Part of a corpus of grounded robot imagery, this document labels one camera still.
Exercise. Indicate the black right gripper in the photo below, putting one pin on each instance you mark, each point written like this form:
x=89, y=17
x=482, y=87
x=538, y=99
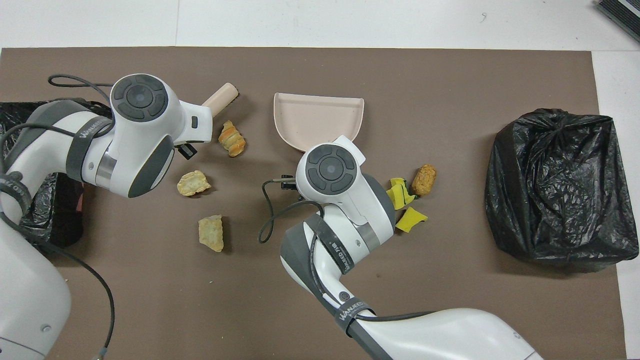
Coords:
x=289, y=184

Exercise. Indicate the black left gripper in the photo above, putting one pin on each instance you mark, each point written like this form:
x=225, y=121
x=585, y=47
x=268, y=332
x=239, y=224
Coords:
x=185, y=151

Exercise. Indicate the pale bread chunk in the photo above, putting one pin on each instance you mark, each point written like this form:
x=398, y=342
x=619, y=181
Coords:
x=211, y=234
x=193, y=183

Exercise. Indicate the orange striped croissant toy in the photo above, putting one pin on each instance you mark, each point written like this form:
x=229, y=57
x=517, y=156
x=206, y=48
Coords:
x=232, y=140

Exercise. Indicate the beige hand brush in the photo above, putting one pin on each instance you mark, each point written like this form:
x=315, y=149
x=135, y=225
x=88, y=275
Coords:
x=222, y=96

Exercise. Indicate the beige plastic dustpan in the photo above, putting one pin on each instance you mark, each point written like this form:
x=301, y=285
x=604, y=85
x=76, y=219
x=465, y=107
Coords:
x=315, y=117

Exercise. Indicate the brown corn-shaped nugget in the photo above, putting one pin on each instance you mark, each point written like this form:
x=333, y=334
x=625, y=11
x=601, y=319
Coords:
x=424, y=180

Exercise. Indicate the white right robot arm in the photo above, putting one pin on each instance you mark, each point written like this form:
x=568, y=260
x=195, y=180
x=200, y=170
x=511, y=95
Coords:
x=332, y=170

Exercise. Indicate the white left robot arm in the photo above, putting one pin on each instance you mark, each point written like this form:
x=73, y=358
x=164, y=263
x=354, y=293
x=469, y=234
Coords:
x=135, y=130

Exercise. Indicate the pink bin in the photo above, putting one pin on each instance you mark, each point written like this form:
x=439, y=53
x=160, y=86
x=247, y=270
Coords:
x=80, y=202

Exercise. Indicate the black trash bag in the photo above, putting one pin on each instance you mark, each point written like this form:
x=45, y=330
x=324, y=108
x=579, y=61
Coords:
x=60, y=225
x=550, y=200

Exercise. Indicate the brown table mat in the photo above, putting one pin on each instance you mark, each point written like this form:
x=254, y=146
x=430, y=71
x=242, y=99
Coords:
x=400, y=75

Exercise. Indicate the dark striped grey object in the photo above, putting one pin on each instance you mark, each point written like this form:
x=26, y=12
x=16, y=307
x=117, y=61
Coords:
x=622, y=12

